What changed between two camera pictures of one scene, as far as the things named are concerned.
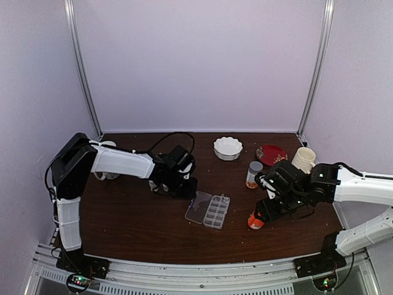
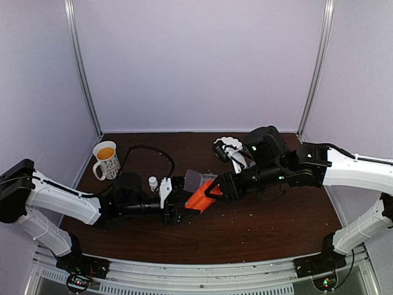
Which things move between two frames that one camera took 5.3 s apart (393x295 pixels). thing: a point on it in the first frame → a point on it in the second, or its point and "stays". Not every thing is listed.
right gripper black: x=269 y=214 → x=226 y=179
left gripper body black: x=178 y=188 → x=136 y=210
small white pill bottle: x=152 y=185 stays
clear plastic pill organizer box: x=208 y=209 → x=193 y=180
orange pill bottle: x=255 y=223 → x=199 y=200
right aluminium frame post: x=325 y=39 stays
